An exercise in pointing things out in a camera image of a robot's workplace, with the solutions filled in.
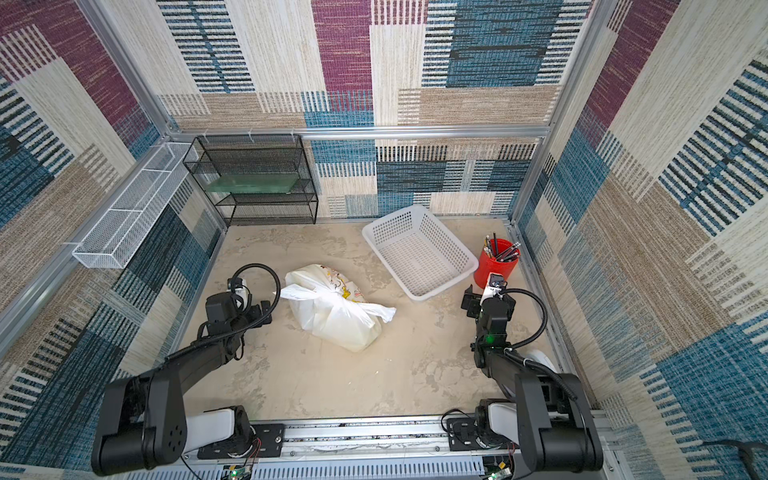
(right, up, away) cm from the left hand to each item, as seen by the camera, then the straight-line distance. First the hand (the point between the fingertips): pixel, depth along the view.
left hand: (253, 304), depth 92 cm
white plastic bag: (+25, +2, -11) cm, 27 cm away
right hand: (+71, +4, -2) cm, 71 cm away
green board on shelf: (+5, +39, +10) cm, 40 cm away
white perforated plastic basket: (+53, +15, +17) cm, 57 cm away
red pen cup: (+70, +12, +2) cm, 71 cm away
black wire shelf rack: (-3, +48, +9) cm, 49 cm away
